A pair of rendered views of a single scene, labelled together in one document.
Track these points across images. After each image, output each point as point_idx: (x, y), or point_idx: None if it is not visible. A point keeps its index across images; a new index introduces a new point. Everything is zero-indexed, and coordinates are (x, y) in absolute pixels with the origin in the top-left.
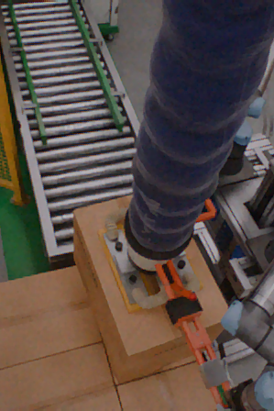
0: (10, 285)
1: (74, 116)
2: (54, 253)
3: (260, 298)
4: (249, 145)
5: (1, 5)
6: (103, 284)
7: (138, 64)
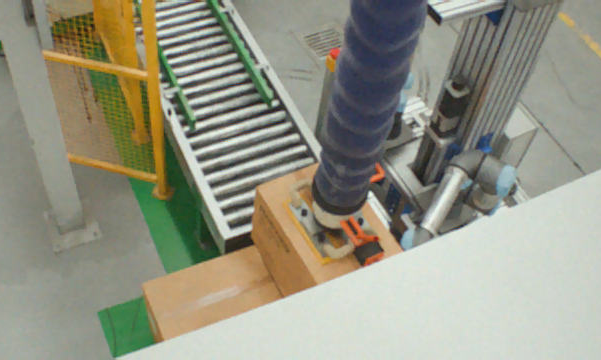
0: (191, 271)
1: (218, 94)
2: (229, 236)
3: (425, 223)
4: (406, 109)
5: None
6: (295, 246)
7: (267, 23)
